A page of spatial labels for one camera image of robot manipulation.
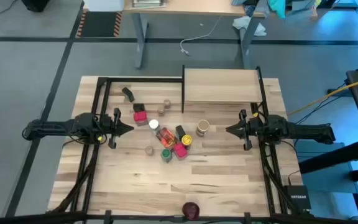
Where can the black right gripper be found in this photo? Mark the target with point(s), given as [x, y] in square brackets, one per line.
[252, 129]

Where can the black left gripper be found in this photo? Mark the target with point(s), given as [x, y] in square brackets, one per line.
[110, 127]

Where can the red-lid smoked paprika tin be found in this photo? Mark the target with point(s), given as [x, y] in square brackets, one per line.
[140, 117]
[180, 151]

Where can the white-lid bagel seasoning jar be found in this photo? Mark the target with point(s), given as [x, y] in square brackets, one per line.
[154, 124]

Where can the black rectangular spice tin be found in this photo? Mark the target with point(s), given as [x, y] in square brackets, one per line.
[128, 95]

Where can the orange taco seasoning packet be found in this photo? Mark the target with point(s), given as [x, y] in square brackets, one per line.
[166, 138]

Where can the green-lid herb jar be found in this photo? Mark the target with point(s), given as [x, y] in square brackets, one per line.
[166, 154]

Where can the yellow-lid brown spice jar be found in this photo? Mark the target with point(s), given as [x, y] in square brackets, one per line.
[186, 140]

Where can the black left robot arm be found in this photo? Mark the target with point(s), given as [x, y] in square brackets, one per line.
[57, 127]

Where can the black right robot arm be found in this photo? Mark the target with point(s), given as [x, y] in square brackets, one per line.
[300, 132]

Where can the dark red round object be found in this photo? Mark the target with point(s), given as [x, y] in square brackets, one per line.
[190, 211]

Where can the white cloth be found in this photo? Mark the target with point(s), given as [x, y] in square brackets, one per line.
[247, 25]

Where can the black hazard-striped floor mat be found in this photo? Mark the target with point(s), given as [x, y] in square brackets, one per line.
[99, 25]

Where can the white box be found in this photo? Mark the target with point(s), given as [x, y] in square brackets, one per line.
[104, 4]

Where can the pile of clothes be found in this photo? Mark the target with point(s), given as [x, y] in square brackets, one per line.
[277, 7]

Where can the wooden desk with grey legs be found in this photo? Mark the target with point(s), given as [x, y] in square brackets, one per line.
[182, 7]

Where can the black floor object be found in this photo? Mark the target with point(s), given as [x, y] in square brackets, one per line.
[36, 4]

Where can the wooden shelf with black frame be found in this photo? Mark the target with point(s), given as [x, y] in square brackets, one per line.
[222, 85]

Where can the black aluminium table frame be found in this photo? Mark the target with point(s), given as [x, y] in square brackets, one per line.
[145, 80]

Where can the black Netgear network switch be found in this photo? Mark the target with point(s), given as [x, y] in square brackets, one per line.
[297, 197]

